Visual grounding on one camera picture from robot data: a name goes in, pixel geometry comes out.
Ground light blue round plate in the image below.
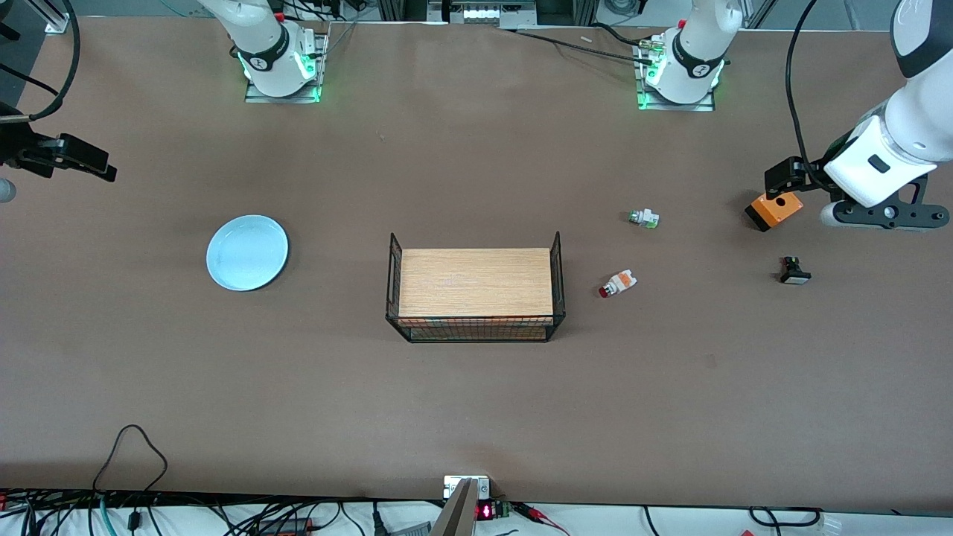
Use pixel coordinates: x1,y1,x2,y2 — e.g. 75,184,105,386
206,214,290,292

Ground red push button switch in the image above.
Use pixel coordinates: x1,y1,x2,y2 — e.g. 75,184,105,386
598,269,638,299

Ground orange button box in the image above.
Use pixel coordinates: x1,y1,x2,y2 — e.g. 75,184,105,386
745,190,805,233

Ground white power strip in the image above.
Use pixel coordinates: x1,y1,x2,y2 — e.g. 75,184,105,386
447,3,535,26

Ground black power adapter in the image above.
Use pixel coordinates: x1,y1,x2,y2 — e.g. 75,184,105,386
255,517,315,536

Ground black right arm hose cable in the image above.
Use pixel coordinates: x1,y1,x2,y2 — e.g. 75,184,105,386
0,0,80,124

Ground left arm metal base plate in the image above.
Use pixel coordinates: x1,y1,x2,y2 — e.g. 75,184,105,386
637,37,718,112

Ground aluminium frame profile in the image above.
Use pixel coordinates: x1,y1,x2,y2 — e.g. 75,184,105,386
28,0,72,35

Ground black cable on table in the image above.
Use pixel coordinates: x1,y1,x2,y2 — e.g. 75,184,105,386
512,22,657,65

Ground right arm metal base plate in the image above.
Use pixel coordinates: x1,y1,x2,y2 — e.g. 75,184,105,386
245,30,330,104

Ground black looped cable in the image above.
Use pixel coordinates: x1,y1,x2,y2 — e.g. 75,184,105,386
92,424,169,494

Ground black wire rack wooden top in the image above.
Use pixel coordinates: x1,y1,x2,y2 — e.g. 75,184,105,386
385,231,567,344

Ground black coiled cable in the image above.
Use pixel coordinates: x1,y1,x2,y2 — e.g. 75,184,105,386
748,505,824,529

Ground red clip lead wires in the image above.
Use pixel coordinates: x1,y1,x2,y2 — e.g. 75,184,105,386
512,502,571,536

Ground silver mount bracket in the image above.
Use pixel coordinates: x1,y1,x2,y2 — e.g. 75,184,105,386
443,475,491,500

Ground grey camera mount bar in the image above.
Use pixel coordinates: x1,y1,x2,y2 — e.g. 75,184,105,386
430,478,478,536

